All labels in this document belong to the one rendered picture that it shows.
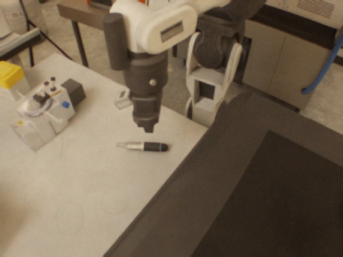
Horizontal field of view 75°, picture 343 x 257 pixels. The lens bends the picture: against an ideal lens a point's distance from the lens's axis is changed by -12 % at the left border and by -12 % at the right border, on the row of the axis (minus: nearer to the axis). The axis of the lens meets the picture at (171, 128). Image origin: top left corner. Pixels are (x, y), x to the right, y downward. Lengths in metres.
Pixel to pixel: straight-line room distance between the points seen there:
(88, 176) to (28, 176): 0.17
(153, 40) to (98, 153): 0.40
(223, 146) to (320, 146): 0.14
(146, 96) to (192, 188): 0.26
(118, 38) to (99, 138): 0.39
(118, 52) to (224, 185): 0.27
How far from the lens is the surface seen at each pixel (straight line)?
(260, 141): 0.35
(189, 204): 0.29
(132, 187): 0.64
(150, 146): 0.67
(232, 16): 0.80
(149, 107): 0.51
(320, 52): 1.87
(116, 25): 0.41
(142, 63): 0.44
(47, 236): 0.65
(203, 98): 1.09
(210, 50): 0.86
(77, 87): 0.81
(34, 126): 0.75
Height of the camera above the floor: 1.46
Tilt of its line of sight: 50 degrees down
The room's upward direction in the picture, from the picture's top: straight up
